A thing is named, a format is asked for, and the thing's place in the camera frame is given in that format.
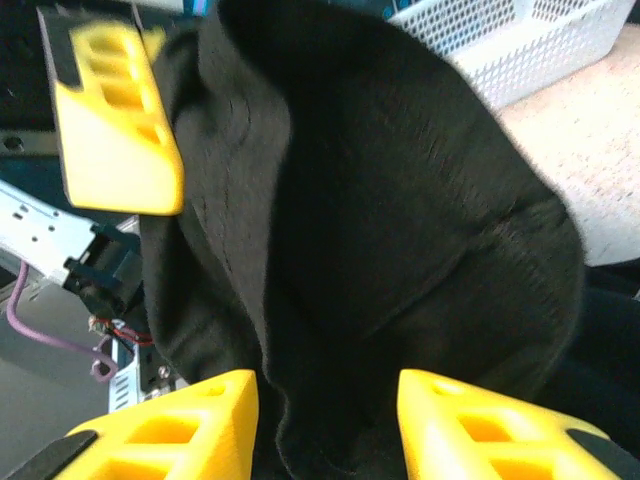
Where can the white perforated plastic basket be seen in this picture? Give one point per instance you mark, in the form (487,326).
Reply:
(525,45)

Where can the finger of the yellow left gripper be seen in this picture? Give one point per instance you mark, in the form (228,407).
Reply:
(115,160)

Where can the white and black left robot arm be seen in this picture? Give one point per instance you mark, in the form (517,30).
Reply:
(45,240)

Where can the black t-shirt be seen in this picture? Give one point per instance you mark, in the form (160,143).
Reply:
(375,225)

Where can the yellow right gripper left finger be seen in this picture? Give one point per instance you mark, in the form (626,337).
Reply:
(190,440)

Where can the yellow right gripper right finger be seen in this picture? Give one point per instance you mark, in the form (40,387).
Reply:
(450,440)

